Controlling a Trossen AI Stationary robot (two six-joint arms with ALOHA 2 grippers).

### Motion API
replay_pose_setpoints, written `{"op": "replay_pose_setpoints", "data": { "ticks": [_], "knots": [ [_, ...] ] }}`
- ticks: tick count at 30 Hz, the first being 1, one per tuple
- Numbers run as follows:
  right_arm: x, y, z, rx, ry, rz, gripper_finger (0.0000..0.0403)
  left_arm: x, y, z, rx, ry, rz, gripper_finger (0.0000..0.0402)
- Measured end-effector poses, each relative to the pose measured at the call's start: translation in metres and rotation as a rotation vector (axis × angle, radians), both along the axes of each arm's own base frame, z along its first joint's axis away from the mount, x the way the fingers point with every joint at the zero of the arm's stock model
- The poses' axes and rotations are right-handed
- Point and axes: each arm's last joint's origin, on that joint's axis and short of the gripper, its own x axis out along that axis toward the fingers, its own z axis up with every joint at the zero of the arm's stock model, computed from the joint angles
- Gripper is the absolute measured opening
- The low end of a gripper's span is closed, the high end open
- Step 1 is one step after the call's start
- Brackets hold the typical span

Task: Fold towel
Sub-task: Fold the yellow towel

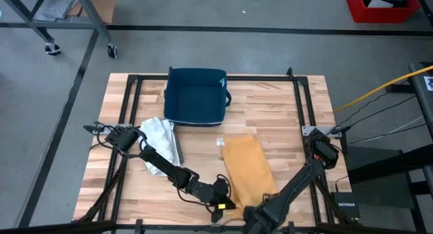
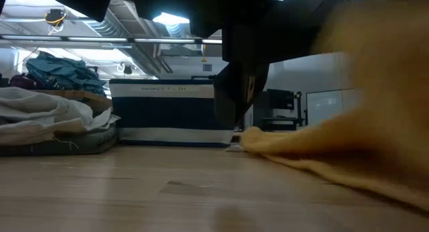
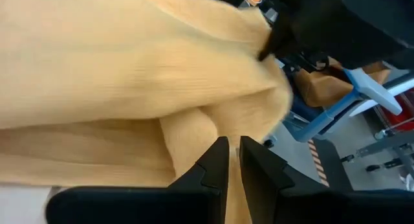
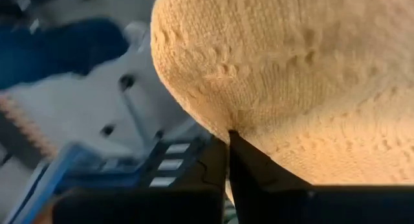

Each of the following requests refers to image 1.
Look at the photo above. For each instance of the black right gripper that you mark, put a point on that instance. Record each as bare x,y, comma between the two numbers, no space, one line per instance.
262,217

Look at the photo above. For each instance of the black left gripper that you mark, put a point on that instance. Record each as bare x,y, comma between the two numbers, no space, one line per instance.
211,191

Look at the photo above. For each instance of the orange towel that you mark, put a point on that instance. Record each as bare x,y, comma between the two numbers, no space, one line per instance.
248,173

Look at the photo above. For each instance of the grey checked towel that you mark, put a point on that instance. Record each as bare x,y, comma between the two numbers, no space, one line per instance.
177,146

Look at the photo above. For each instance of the white towel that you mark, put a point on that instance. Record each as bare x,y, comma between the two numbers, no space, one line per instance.
159,142

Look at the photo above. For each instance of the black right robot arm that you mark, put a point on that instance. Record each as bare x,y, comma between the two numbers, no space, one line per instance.
304,173

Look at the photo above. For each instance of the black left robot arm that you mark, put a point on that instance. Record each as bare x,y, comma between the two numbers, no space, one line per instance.
159,161

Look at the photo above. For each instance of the navy fabric basket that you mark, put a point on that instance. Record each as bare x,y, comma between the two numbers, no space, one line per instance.
194,97

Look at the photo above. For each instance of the black side table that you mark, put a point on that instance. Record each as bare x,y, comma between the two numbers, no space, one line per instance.
379,166

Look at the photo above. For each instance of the red plastic bin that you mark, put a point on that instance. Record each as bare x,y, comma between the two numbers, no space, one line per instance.
358,14

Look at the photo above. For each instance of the brown cardboard box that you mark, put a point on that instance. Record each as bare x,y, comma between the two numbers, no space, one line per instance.
105,4

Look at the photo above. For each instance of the silver plastic bag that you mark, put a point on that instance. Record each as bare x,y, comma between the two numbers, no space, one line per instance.
57,5

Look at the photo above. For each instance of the black Netgear network switch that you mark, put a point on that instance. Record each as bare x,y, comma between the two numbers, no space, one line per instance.
346,207

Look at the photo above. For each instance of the grey wheeled cart frame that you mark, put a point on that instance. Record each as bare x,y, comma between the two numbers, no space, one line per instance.
88,11

